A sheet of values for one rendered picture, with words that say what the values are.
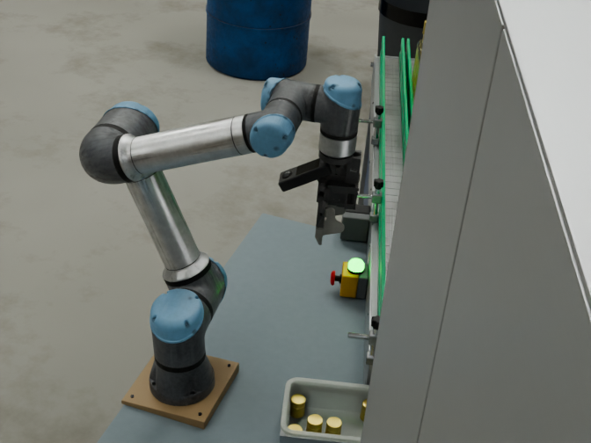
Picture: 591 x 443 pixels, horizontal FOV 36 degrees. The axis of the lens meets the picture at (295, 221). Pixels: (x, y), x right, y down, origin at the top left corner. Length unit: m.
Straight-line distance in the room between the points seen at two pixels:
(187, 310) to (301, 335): 0.43
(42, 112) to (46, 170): 0.60
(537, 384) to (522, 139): 0.10
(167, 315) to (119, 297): 1.67
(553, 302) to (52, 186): 4.17
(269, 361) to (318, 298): 0.29
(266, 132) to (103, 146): 0.36
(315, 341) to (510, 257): 2.01
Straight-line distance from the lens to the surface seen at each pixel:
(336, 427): 2.04
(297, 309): 2.43
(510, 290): 0.33
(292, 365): 2.27
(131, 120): 1.95
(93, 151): 1.87
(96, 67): 5.58
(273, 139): 1.67
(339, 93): 1.77
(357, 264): 2.45
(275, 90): 1.80
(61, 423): 3.20
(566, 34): 0.41
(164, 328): 2.01
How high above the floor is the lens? 2.27
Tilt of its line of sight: 33 degrees down
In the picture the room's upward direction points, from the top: 5 degrees clockwise
